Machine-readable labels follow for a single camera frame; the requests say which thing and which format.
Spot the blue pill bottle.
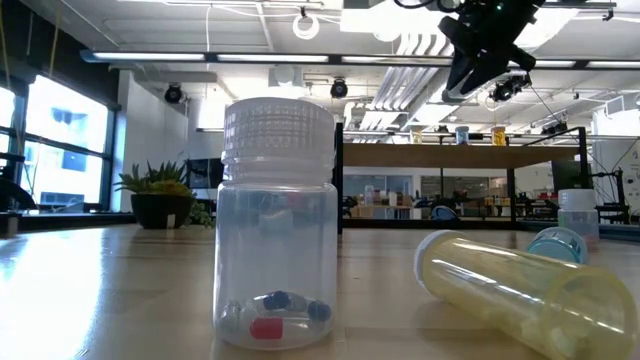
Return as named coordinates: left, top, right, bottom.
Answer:
left=525, top=226, right=589, bottom=265

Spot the large pale yellow pill bottle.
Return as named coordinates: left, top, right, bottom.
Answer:
left=413, top=229, right=640, bottom=360

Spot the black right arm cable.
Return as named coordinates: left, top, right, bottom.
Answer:
left=393, top=0, right=464, bottom=11

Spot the wooden shelf board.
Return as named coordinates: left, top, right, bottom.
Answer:
left=342, top=143, right=581, bottom=169

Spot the clear jar with capsules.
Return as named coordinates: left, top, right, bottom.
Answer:
left=213, top=97, right=340, bottom=351

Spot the white ceiling light panel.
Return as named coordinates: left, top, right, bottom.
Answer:
left=339, top=0, right=444, bottom=41

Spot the black overhead camera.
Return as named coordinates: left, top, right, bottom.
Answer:
left=489, top=73, right=532, bottom=104

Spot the large window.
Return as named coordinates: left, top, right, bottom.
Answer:
left=0, top=74, right=119, bottom=214

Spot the white hanging ring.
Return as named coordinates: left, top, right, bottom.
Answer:
left=292, top=12, right=321, bottom=41

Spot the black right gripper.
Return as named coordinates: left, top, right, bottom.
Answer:
left=439, top=0, right=546, bottom=103

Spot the black metal shelf frame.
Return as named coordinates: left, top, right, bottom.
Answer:
left=330, top=122, right=591, bottom=239

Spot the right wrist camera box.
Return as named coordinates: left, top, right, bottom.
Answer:
left=507, top=44, right=537, bottom=72

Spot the clear jar with green pills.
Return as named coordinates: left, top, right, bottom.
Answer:
left=557, top=188, right=600, bottom=246

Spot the blue round chair back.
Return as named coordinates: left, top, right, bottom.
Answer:
left=430, top=204, right=460, bottom=222

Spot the wooden background table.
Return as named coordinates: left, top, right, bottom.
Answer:
left=349, top=203, right=416, bottom=220

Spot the black computer monitor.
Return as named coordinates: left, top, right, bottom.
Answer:
left=185, top=157, right=225, bottom=190
left=551, top=159, right=596, bottom=194

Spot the black overhead frame bar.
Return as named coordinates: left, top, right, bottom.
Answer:
left=82, top=49, right=640, bottom=70

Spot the potted succulent plant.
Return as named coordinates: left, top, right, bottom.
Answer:
left=113, top=160, right=216, bottom=230

